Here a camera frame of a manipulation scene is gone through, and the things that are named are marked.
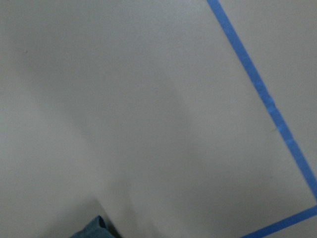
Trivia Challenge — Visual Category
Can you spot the black printed t-shirt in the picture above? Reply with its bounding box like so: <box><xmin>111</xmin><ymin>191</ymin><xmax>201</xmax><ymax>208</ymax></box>
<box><xmin>71</xmin><ymin>215</ymin><xmax>122</xmax><ymax>238</ymax></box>

